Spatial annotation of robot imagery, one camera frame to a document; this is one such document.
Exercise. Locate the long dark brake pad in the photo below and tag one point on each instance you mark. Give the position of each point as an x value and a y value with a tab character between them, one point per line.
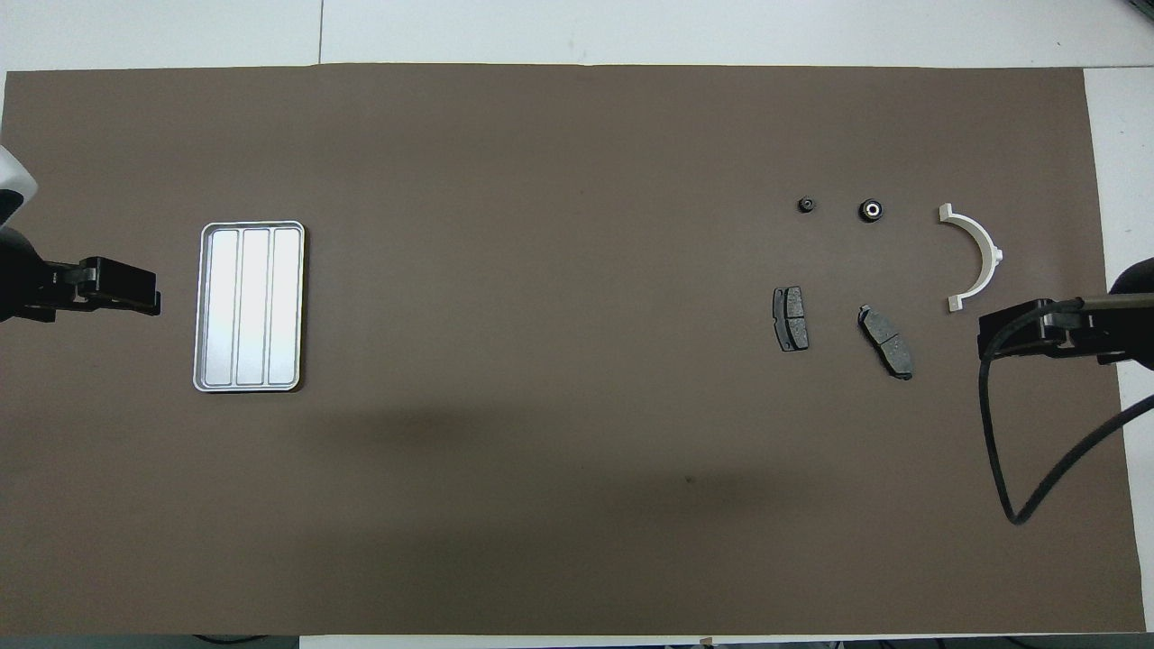
886	342

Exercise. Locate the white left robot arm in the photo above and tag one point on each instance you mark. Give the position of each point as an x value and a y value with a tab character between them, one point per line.
16	270

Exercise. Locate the white semicircular bracket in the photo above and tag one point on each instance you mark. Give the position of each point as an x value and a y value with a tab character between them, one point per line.
983	242

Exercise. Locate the short dark brake pad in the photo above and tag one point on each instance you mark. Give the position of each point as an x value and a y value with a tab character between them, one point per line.
791	317

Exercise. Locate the small black gear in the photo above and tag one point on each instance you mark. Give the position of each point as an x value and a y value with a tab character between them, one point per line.
807	205

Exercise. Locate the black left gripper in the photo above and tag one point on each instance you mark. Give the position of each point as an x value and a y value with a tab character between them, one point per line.
61	287

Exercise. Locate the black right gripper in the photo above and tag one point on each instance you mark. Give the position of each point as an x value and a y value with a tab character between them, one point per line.
1068	332

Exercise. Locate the brown table mat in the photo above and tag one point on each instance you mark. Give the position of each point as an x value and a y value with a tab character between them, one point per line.
577	451

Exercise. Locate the silver metal tray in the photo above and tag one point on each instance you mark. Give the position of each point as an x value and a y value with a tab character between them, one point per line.
249	306

